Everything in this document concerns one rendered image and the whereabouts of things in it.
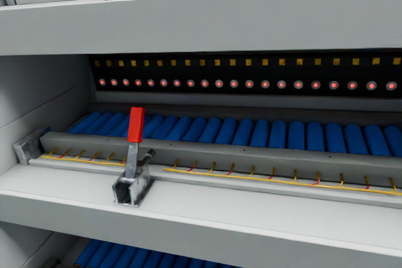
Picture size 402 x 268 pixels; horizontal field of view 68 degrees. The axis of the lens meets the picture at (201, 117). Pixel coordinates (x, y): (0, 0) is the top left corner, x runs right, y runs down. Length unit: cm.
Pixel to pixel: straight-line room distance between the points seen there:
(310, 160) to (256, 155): 5
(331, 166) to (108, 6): 25
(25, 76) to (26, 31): 11
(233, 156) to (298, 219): 9
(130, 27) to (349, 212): 24
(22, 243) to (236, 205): 30
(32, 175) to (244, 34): 29
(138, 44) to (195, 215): 16
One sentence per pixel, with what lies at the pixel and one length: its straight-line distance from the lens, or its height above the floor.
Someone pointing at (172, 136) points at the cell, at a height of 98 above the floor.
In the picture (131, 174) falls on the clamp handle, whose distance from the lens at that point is 30.
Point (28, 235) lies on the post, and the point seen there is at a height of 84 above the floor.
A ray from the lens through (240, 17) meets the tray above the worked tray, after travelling 24.
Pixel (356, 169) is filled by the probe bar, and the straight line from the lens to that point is 31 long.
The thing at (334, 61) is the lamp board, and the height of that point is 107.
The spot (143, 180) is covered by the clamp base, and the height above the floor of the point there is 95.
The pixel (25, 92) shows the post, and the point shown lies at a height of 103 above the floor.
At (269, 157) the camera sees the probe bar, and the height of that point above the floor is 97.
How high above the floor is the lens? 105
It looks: 8 degrees down
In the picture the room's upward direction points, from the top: straight up
